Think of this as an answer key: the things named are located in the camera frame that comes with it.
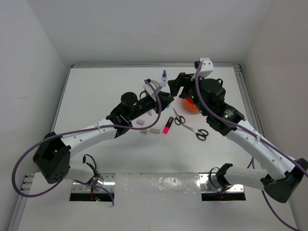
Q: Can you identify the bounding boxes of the purple eraser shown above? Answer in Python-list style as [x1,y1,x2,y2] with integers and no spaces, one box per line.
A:
[136,119,144,125]

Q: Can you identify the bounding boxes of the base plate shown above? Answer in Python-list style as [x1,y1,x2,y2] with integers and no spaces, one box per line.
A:
[71,174,116,193]
[199,172,244,194]

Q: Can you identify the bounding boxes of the grey eraser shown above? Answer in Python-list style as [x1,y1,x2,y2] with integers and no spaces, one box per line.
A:
[150,128,160,134]

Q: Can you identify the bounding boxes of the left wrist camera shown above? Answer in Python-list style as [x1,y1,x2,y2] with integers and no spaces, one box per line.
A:
[143,79,162,101]

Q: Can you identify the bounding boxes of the small spray bottle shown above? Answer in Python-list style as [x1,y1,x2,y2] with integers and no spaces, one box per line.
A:
[161,70,167,87]

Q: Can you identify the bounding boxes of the aluminium frame rail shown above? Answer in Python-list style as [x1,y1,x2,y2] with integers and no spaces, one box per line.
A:
[234,64,264,136]

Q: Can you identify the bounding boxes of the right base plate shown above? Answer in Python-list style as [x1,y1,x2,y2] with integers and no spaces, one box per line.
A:
[199,172,244,194]

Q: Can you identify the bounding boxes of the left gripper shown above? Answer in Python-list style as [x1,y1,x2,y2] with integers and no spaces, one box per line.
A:
[127,90,172,121]

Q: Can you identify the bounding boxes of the large black scissors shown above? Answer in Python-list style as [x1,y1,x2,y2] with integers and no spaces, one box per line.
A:
[182,124,209,141]

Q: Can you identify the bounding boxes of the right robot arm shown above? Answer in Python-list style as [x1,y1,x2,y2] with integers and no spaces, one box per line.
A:
[168,73,308,203]

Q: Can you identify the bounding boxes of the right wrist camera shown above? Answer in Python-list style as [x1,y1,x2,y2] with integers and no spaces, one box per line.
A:
[193,58,214,78]

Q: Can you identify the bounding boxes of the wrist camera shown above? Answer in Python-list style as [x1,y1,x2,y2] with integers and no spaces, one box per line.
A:
[193,58,214,78]
[143,79,162,101]

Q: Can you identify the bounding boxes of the pink cap black highlighter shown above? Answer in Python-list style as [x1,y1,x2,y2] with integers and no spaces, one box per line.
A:
[163,116,174,134]

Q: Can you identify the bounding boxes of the small black scissors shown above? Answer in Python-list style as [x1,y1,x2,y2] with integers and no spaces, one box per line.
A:
[173,108,186,126]

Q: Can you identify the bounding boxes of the left base plate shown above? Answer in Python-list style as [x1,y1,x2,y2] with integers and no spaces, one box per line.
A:
[71,174,116,193]

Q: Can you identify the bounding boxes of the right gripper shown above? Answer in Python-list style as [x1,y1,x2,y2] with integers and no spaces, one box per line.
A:
[168,71,208,116]

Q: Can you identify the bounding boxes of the orange round organizer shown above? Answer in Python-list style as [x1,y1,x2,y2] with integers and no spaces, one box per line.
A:
[182,98,200,114]

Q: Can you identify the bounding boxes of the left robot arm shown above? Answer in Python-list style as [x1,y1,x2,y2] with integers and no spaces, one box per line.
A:
[33,91,174,184]

